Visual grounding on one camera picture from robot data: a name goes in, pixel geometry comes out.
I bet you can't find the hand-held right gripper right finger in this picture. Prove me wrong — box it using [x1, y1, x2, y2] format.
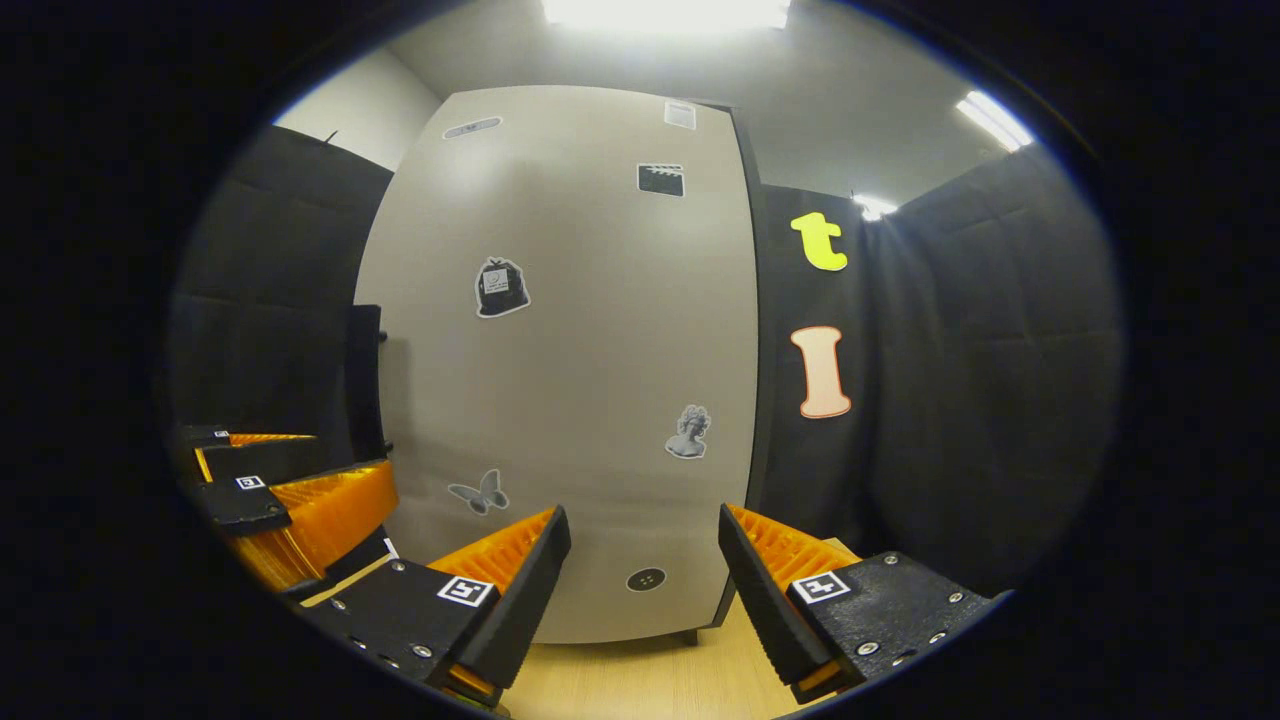
[718, 502, 1006, 704]

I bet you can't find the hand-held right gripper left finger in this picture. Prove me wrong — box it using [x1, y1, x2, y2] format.
[300, 505, 573, 706]

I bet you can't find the black backdrop cloth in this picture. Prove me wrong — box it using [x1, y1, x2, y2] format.
[170, 125, 1126, 596]

